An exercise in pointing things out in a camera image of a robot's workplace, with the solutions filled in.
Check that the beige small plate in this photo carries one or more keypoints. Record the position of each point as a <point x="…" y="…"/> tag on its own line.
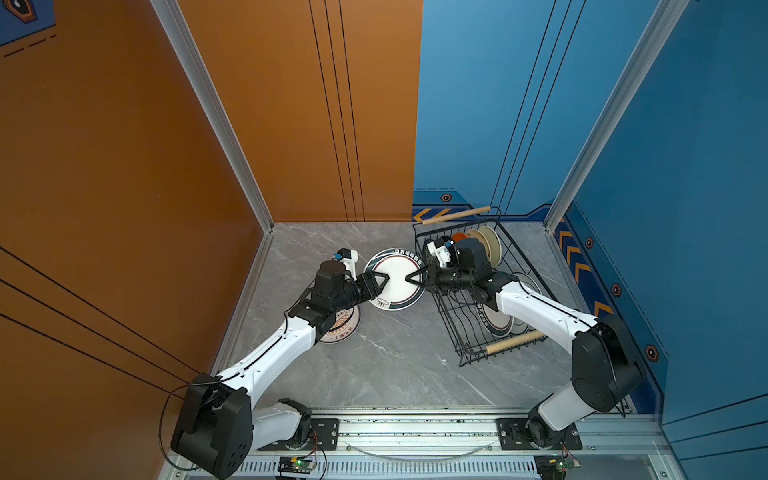
<point x="475" y="234"/>

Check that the far wooden rack handle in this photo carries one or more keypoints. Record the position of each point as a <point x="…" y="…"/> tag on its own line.
<point x="456" y="216"/>

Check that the black wire dish rack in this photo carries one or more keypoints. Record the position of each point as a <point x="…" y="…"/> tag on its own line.
<point x="458" y="311"/>

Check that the green circuit board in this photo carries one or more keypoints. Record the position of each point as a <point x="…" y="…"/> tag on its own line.
<point x="295" y="467"/>
<point x="550" y="468"/>

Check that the cream small plate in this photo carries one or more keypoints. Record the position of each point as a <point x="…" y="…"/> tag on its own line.
<point x="494" y="243"/>

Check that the white plate orange sunburst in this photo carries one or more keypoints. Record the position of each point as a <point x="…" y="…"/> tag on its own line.
<point x="347" y="322"/>

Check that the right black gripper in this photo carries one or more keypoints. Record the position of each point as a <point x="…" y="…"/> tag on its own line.
<point x="423" y="272"/>

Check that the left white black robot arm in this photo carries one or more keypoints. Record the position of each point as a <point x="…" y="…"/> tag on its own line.
<point x="220" y="422"/>

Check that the near wooden rack handle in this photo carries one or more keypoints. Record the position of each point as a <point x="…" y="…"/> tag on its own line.
<point x="514" y="342"/>

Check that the left green circuit board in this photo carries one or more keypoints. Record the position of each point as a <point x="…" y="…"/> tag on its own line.
<point x="295" y="467"/>

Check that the white plate dark rim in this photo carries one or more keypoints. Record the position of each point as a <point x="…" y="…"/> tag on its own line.
<point x="398" y="294"/>

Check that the right green circuit board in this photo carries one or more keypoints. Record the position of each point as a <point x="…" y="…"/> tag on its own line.
<point x="550" y="468"/>

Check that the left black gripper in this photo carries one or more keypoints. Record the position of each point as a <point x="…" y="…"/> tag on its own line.
<point x="368" y="279"/>

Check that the white plate green rim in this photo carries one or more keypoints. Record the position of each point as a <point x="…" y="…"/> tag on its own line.
<point x="497" y="323"/>

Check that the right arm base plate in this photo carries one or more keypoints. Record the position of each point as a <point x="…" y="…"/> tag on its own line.
<point x="518" y="433"/>

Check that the wooden rack handle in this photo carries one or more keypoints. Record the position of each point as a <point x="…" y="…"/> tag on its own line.
<point x="514" y="342"/>
<point x="456" y="216"/>

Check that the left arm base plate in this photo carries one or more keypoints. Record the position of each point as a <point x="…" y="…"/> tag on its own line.
<point x="323" y="430"/>

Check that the white plate grey pattern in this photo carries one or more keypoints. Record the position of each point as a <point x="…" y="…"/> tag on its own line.
<point x="518" y="326"/>

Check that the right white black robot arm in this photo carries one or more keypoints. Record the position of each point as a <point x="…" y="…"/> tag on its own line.
<point x="606" y="364"/>

